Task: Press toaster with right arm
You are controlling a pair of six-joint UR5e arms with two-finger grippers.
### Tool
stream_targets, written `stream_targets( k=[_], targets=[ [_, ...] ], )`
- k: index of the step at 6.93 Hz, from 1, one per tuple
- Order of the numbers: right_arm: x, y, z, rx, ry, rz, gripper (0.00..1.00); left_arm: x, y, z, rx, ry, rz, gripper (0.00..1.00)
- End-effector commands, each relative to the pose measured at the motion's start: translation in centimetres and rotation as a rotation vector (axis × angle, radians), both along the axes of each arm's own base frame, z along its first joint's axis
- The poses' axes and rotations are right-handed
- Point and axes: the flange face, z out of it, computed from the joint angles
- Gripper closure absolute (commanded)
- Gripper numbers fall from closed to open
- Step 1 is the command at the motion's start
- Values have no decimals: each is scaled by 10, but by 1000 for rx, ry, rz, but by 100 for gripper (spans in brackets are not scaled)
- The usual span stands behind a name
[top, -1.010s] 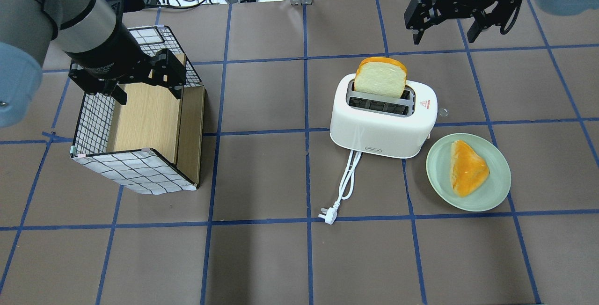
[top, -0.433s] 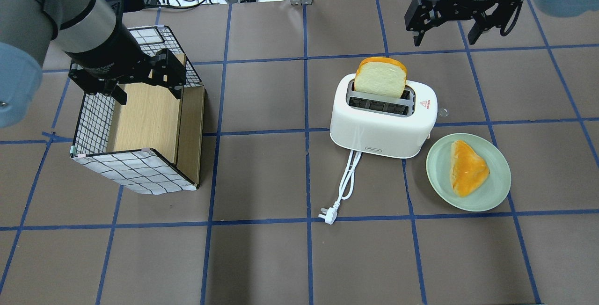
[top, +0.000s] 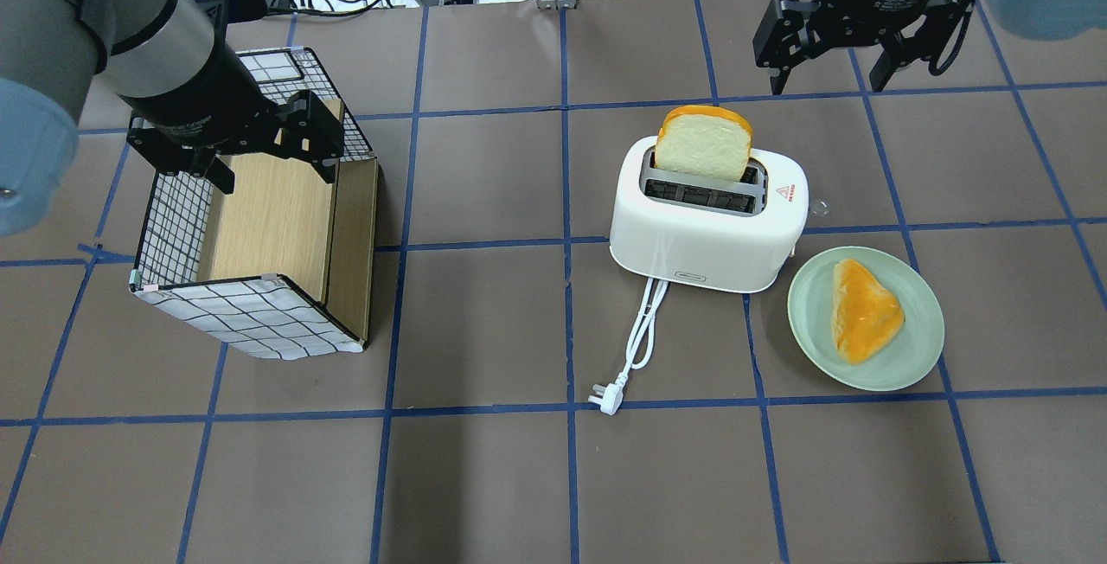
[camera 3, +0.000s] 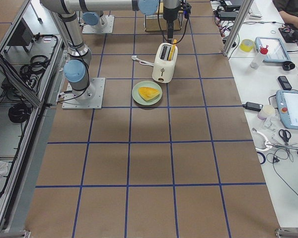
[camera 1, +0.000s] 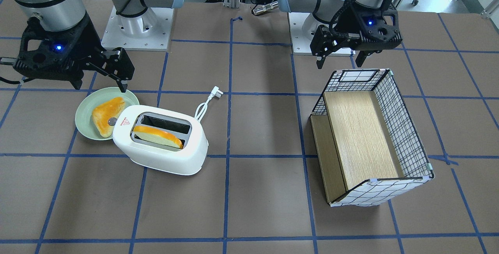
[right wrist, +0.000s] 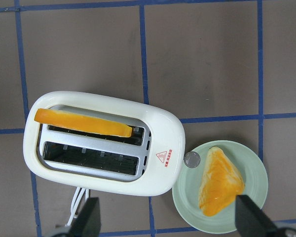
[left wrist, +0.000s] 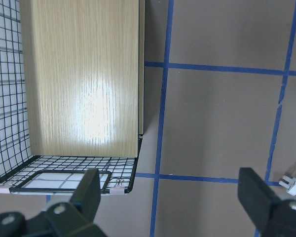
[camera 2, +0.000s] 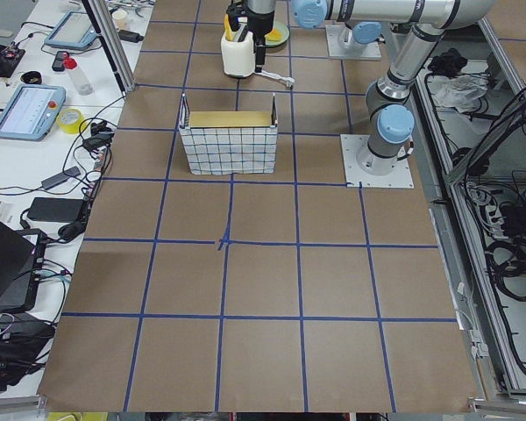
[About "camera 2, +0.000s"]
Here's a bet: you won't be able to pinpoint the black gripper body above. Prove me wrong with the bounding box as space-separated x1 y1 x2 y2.
245 0 275 44

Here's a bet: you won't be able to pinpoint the white two-slot toaster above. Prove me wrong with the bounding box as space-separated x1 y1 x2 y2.
220 31 255 78

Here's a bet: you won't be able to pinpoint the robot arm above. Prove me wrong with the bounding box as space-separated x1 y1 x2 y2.
292 0 494 141

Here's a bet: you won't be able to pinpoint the bread slice in toaster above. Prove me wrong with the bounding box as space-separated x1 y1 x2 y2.
224 14 239 42

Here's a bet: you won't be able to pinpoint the toast piece on plate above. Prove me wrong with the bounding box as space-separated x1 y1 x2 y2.
265 27 282 45

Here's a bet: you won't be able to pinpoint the light green plate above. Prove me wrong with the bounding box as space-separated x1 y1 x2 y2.
265 20 289 48

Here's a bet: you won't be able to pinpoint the wooden board in basket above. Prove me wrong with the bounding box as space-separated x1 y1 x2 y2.
188 111 276 128

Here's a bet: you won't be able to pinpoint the paper cup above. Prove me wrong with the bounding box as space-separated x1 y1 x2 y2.
111 9 129 31

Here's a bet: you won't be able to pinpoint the far teach pendant tablet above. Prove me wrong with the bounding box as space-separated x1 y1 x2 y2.
44 11 97 51

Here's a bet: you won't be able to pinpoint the teach pendant tablet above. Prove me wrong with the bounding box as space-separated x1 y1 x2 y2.
0 84 66 141
44 11 97 51

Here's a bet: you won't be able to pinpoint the clear bottle with red cap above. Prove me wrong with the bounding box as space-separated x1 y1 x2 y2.
63 54 94 96

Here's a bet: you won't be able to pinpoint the yellow tape roll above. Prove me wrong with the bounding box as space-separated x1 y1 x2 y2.
55 108 87 134

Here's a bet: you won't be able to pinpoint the white crumpled cloth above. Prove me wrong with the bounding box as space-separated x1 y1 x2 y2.
433 75 488 112

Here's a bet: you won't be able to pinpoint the small black bowl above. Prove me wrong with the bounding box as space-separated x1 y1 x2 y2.
20 71 42 85

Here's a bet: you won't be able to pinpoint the near teach pendant tablet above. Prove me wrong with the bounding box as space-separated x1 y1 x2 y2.
0 84 66 141

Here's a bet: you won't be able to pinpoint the black laptop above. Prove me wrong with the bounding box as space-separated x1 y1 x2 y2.
0 221 46 314

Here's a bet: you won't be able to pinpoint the white toaster power cable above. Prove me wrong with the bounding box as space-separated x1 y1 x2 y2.
250 68 296 87

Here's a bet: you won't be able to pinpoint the wire basket with checked liner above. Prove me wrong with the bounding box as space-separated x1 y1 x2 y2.
179 95 279 175

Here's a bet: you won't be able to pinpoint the aluminium frame post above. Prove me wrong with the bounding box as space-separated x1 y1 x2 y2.
82 0 136 94

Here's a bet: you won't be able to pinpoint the coiled black cables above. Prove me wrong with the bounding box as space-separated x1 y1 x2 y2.
484 236 526 303

